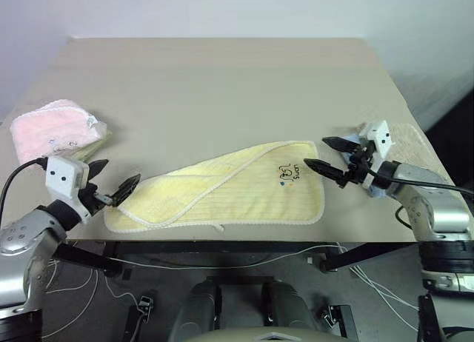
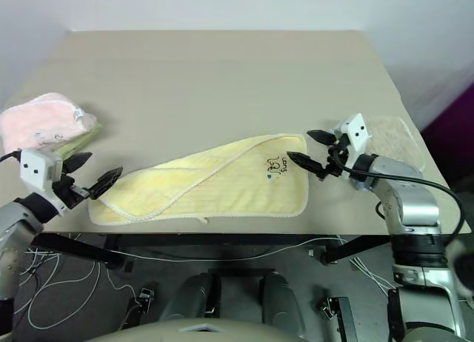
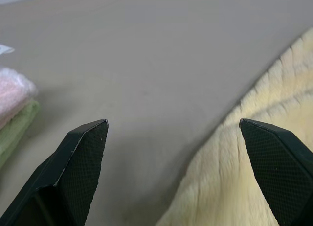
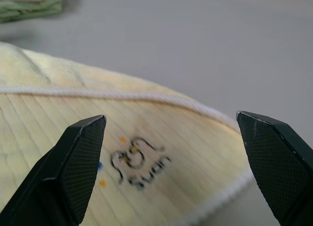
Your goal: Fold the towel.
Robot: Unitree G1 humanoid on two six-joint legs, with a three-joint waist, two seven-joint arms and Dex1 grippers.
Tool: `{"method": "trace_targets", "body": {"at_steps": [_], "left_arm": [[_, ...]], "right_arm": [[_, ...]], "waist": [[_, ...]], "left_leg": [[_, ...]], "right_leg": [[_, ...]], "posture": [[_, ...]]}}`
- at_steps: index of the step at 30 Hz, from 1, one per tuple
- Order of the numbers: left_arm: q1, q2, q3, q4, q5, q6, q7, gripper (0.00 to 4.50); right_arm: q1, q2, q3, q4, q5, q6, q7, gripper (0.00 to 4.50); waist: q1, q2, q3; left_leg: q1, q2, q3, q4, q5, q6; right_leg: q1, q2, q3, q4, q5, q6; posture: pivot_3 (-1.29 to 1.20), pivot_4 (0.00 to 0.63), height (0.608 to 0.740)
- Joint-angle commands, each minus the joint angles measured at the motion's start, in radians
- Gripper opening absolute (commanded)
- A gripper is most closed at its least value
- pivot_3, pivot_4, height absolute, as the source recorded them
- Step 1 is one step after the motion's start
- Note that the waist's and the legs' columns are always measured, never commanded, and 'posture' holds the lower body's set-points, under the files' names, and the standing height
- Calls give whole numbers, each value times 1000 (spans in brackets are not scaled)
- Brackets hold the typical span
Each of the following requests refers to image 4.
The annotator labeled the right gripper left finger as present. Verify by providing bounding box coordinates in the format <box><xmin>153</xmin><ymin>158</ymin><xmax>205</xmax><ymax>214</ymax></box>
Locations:
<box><xmin>0</xmin><ymin>114</ymin><xmax>107</xmax><ymax>226</ymax></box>

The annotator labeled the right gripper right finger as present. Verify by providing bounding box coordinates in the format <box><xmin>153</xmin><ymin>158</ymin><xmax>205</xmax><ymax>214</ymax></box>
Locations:
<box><xmin>235</xmin><ymin>110</ymin><xmax>313</xmax><ymax>226</ymax></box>

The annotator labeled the pale yellow towel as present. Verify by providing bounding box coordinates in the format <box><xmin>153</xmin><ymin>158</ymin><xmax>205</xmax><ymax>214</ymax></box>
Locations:
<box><xmin>0</xmin><ymin>41</ymin><xmax>254</xmax><ymax>226</ymax></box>

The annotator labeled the green folded towel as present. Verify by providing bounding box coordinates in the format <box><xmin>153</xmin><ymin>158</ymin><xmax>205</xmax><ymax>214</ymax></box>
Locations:
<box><xmin>0</xmin><ymin>0</ymin><xmax>63</xmax><ymax>23</ymax></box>

